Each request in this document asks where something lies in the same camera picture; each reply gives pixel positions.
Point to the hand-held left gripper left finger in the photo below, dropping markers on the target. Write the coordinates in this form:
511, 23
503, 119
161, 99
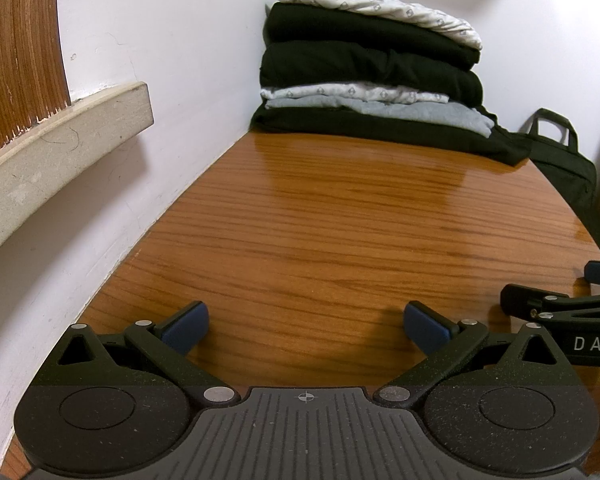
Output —
185, 327

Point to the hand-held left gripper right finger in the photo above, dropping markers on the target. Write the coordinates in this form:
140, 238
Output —
424, 327

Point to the white patterned garment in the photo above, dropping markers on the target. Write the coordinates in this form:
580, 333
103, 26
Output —
340, 92
380, 7

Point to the large black folded garment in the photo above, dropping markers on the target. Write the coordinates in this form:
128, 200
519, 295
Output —
380, 132

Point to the grey folded garment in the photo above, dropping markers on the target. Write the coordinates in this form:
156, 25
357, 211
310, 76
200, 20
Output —
410, 112

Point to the beige windowsill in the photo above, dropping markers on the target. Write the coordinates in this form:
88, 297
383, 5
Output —
55, 155

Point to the white patterned folded garment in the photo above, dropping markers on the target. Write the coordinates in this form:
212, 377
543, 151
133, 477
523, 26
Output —
340, 92

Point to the wooden window frame post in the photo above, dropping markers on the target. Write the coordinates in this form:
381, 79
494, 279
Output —
15, 60

